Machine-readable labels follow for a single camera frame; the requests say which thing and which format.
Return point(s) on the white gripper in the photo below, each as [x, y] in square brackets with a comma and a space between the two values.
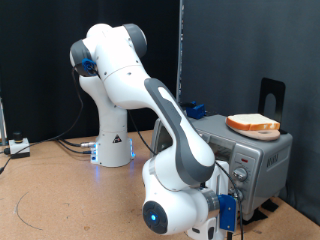
[221, 176]

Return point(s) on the silver oven knob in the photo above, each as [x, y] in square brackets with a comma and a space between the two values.
[237, 194]
[240, 174]

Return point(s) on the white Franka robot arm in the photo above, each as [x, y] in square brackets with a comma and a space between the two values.
[133, 86]

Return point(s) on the silver toaster oven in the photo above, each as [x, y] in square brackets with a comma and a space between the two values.
[266, 156]

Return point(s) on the black foam pad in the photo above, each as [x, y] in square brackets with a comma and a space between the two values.
[270, 205]
[256, 216]

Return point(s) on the white bread slice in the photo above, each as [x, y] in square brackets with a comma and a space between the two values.
[253, 121]

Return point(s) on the black metal bookend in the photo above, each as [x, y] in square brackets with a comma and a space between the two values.
[271, 86]

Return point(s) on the vertical metal pole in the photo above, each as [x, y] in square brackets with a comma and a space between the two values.
[180, 50]

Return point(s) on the grey curtain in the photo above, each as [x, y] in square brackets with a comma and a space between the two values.
[250, 40]

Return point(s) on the white power box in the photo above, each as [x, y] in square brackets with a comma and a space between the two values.
[19, 148]

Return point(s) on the black curtain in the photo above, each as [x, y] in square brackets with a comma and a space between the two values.
[33, 50]

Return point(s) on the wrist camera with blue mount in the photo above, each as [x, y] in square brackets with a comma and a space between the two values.
[227, 211]

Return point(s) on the metal frame bar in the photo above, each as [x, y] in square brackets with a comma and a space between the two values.
[2, 123]

